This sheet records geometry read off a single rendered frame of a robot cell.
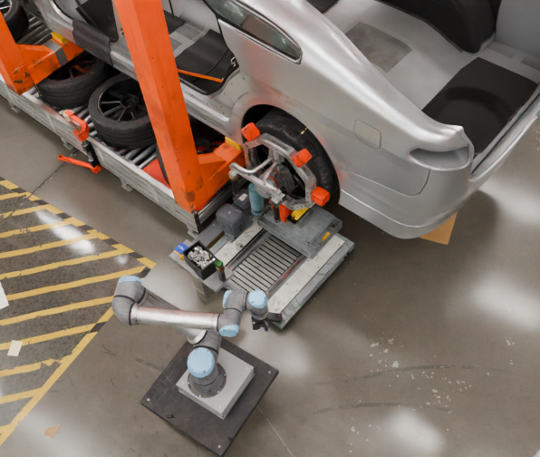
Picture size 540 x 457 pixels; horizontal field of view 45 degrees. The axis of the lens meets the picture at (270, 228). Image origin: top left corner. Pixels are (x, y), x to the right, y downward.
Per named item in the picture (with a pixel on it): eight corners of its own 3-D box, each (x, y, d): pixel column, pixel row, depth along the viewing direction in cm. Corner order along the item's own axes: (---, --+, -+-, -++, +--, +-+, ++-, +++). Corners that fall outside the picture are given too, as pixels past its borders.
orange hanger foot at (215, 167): (258, 154, 460) (254, 119, 432) (207, 199, 439) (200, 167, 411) (241, 143, 467) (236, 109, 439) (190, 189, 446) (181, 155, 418)
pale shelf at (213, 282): (234, 275, 414) (234, 272, 412) (216, 293, 407) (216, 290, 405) (187, 241, 432) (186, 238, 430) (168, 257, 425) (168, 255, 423)
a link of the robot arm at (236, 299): (220, 306, 321) (245, 308, 320) (225, 286, 328) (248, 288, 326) (223, 315, 329) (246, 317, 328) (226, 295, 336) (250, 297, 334)
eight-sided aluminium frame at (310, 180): (317, 217, 417) (316, 160, 373) (311, 223, 415) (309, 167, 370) (254, 178, 440) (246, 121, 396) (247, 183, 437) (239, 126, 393)
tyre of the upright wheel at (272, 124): (367, 179, 397) (305, 91, 379) (344, 203, 387) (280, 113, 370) (310, 191, 455) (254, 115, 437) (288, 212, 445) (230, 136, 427)
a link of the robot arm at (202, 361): (188, 384, 365) (183, 371, 351) (195, 355, 375) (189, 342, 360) (215, 386, 363) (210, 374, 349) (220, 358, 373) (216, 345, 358)
